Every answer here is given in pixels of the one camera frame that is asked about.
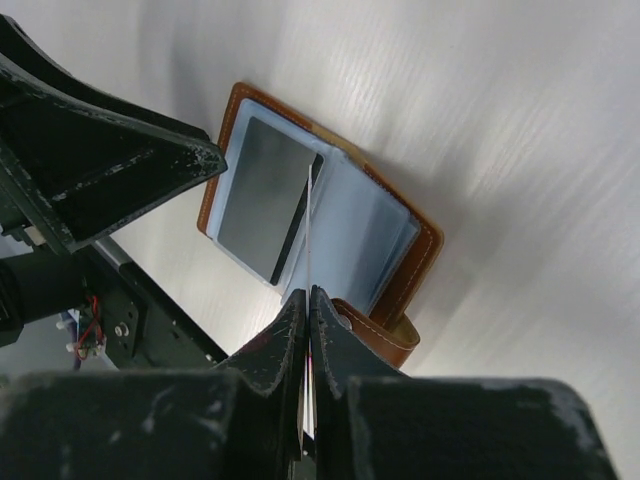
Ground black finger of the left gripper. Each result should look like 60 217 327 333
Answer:
1 15 227 254

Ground white gold VIP card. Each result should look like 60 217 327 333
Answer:
304 165 316 440

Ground brown leather card holder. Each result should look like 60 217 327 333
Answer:
197 82 444 366

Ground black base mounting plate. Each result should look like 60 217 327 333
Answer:
74 238 228 369

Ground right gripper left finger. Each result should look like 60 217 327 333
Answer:
218 289 306 479

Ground dark grey credit card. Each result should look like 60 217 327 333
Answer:
217 117 324 285

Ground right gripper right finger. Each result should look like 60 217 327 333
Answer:
309 286 406 479

